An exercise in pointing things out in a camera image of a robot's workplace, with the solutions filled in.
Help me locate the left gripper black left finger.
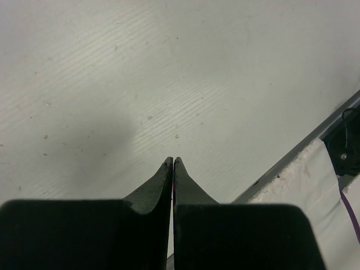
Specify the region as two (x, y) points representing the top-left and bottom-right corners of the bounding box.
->
(1, 157), (173, 269)

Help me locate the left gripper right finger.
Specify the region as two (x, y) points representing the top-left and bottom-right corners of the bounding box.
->
(173, 158), (326, 269)

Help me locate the red t shirt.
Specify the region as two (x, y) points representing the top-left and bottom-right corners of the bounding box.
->
(171, 165), (175, 202)

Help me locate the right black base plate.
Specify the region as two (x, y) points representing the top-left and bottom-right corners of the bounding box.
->
(323, 107), (359, 176)

